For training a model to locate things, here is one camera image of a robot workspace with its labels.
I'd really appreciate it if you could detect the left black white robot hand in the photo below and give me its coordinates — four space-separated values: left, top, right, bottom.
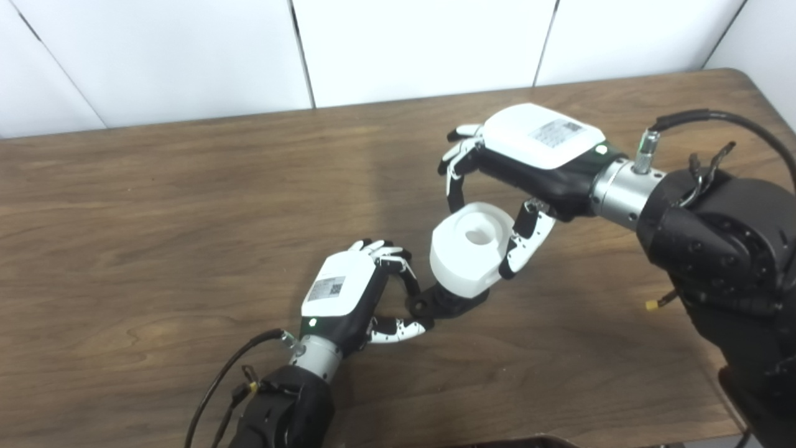
300 239 434 358

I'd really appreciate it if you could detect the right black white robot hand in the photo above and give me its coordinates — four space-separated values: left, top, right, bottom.
438 103 626 279

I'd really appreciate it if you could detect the black flanged holder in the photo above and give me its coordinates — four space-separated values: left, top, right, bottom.
405 281 490 319

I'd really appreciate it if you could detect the round white piece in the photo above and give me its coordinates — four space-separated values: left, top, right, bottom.
430 202 516 298

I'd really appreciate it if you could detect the black robot torso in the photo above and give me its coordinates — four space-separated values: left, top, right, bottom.
435 434 579 448

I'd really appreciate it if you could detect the thick black left wrist cable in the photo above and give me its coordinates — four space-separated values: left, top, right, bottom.
185 329 305 448

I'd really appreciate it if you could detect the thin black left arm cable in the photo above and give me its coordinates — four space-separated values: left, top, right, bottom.
211 366 259 448

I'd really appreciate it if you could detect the thin cable with yellow tip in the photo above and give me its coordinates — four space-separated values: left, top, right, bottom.
645 289 678 311

